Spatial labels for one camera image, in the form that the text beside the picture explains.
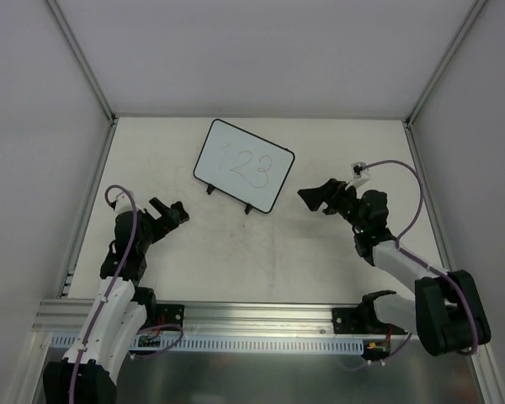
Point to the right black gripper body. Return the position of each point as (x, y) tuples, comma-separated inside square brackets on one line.
[(332, 198)]

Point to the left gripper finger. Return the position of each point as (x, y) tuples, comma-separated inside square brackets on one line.
[(159, 206), (171, 222)]

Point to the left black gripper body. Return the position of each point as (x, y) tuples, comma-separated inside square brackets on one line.
[(158, 217)]

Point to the white whiteboard black frame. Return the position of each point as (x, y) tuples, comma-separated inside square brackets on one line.
[(243, 165)]

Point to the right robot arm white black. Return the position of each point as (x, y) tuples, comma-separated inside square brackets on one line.
[(447, 313)]

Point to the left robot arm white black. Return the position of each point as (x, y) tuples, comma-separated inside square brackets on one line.
[(89, 370)]

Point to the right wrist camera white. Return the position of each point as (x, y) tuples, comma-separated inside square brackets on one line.
[(361, 174)]

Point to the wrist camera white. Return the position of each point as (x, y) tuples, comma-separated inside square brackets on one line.
[(124, 202), (361, 174)]

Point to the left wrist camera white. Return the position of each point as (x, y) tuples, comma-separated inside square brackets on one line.
[(124, 202)]

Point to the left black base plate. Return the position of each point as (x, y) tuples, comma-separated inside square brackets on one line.
[(167, 313)]

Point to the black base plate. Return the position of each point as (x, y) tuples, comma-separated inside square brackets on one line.
[(345, 321), (167, 313)]

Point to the white slotted cable duct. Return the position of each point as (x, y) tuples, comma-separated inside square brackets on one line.
[(221, 344)]

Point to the aluminium front rail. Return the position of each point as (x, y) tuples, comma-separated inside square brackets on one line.
[(222, 319)]

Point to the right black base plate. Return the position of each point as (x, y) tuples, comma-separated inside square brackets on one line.
[(345, 321)]

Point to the left aluminium corner post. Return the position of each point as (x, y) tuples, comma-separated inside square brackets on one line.
[(80, 58)]

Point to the aluminium corner post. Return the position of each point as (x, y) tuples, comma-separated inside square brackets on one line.
[(446, 58), (80, 58)]

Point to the right aluminium corner post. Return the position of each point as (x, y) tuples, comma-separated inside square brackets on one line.
[(446, 58)]

